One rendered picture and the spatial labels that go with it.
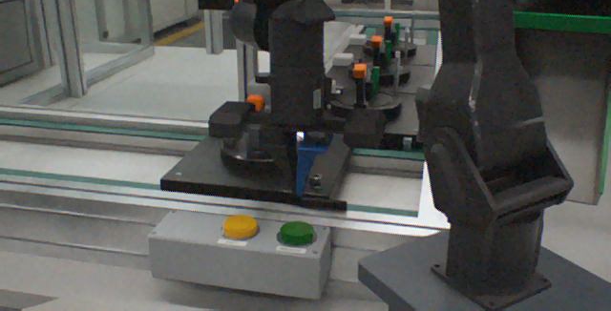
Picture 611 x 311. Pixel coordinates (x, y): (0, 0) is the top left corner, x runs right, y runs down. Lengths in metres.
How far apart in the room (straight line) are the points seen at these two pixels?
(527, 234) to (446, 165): 0.08
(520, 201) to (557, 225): 0.60
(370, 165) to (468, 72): 0.59
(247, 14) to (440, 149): 0.32
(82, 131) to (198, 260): 0.50
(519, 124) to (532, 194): 0.05
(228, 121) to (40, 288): 0.37
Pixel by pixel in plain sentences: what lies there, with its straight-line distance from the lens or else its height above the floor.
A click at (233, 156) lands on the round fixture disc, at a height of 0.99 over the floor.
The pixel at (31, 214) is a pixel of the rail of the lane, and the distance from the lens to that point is 0.92.
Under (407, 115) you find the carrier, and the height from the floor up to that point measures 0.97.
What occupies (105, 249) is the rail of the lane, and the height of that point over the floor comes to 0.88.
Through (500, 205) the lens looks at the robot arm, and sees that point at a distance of 0.41.
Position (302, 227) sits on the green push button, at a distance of 0.71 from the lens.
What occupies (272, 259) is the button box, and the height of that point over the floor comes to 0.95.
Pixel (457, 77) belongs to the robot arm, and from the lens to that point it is 0.42.
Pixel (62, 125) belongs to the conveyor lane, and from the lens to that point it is 1.20.
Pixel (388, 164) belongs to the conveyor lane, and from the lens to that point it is 0.99.
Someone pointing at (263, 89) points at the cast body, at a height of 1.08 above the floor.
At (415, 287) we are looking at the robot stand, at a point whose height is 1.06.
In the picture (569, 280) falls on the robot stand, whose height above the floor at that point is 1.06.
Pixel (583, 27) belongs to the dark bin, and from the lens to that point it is 0.75.
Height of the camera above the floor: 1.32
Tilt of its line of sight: 21 degrees down
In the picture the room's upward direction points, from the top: straight up
